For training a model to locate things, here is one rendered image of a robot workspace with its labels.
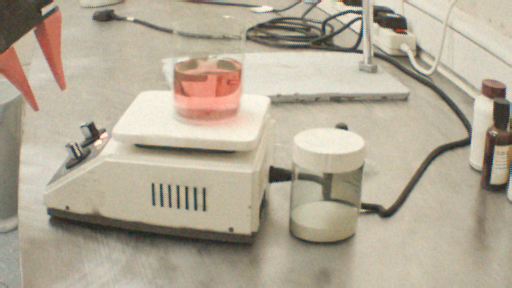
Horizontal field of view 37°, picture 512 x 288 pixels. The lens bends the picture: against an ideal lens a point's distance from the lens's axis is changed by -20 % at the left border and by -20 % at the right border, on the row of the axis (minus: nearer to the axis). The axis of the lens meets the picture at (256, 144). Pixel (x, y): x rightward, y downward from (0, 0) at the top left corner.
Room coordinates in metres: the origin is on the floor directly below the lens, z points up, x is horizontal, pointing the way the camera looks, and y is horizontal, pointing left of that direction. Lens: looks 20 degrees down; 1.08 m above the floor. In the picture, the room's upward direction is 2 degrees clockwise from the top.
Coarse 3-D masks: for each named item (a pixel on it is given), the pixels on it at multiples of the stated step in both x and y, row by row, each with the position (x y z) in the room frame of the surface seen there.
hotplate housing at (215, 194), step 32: (96, 160) 0.68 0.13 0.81; (128, 160) 0.67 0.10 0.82; (160, 160) 0.67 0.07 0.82; (192, 160) 0.67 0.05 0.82; (224, 160) 0.67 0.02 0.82; (256, 160) 0.68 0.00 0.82; (64, 192) 0.68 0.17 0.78; (96, 192) 0.67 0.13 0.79; (128, 192) 0.67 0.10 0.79; (160, 192) 0.67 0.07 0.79; (192, 192) 0.66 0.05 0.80; (224, 192) 0.66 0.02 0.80; (256, 192) 0.66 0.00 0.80; (128, 224) 0.67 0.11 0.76; (160, 224) 0.67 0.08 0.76; (192, 224) 0.66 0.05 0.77; (224, 224) 0.66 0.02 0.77; (256, 224) 0.66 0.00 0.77
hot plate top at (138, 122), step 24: (144, 96) 0.78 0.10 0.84; (168, 96) 0.77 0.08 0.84; (264, 96) 0.78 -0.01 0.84; (120, 120) 0.71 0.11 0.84; (144, 120) 0.71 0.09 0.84; (168, 120) 0.71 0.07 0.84; (240, 120) 0.71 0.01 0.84; (264, 120) 0.72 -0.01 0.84; (168, 144) 0.67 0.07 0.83; (192, 144) 0.67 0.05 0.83; (216, 144) 0.67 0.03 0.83; (240, 144) 0.67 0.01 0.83
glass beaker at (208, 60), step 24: (192, 24) 0.75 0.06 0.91; (216, 24) 0.75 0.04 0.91; (240, 24) 0.74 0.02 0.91; (192, 48) 0.70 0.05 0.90; (216, 48) 0.70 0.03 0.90; (240, 48) 0.71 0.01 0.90; (192, 72) 0.70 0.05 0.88; (216, 72) 0.70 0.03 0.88; (240, 72) 0.71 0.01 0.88; (192, 96) 0.70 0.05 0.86; (216, 96) 0.70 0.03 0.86; (240, 96) 0.71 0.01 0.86; (192, 120) 0.70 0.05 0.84; (216, 120) 0.70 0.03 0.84
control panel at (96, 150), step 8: (104, 128) 0.79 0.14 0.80; (112, 128) 0.77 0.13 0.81; (104, 136) 0.74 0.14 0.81; (80, 144) 0.79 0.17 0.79; (104, 144) 0.71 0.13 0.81; (96, 152) 0.70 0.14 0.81; (88, 160) 0.69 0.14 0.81; (64, 168) 0.72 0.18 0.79; (72, 168) 0.69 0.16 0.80; (56, 176) 0.70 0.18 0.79; (48, 184) 0.69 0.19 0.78
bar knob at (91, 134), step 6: (84, 126) 0.76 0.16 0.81; (90, 126) 0.76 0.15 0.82; (84, 132) 0.77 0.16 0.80; (90, 132) 0.76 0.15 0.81; (96, 132) 0.76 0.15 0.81; (102, 132) 0.76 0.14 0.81; (90, 138) 0.76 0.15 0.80; (96, 138) 0.76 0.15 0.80; (84, 144) 0.76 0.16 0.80; (90, 144) 0.75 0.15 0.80
